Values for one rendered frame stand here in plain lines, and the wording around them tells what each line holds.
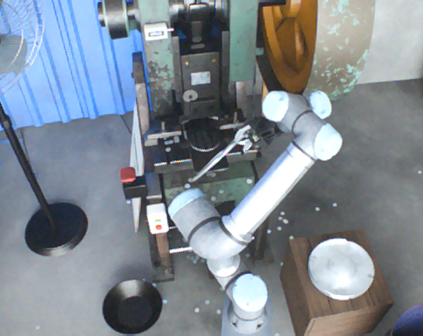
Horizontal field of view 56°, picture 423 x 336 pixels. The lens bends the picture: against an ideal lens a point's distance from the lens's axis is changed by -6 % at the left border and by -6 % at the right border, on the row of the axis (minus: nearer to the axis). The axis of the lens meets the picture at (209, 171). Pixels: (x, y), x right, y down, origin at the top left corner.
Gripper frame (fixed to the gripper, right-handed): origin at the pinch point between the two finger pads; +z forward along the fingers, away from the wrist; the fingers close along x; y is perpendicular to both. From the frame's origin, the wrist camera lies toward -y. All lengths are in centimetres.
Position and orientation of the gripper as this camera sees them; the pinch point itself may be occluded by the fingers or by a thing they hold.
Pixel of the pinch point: (240, 138)
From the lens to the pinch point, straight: 137.5
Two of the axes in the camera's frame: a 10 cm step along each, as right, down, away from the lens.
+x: 6.4, 7.2, 2.8
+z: -6.1, 2.5, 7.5
